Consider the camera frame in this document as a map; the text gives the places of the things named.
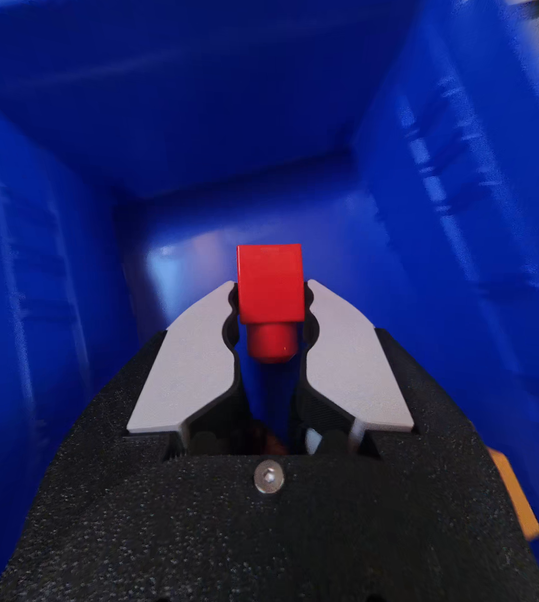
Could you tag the orange mega block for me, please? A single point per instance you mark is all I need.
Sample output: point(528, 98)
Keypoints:
point(514, 494)

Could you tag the red mega block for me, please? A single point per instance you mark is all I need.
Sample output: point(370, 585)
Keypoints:
point(269, 287)

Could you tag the blue plastic bin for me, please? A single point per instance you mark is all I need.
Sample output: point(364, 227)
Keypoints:
point(250, 117)

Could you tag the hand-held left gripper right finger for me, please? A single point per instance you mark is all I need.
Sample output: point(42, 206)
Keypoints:
point(359, 371)

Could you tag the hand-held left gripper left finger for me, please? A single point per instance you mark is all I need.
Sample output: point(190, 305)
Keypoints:
point(180, 376)

